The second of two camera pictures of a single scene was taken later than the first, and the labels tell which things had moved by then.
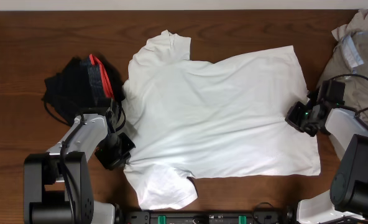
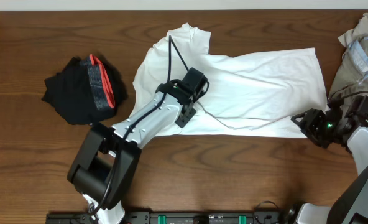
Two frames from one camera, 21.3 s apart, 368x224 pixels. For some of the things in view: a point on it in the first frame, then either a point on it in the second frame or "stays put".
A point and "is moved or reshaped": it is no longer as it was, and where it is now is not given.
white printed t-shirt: (191, 119) is moved or reshaped
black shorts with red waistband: (87, 83) stays put
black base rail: (207, 217) stays put
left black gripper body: (115, 150) to (190, 114)
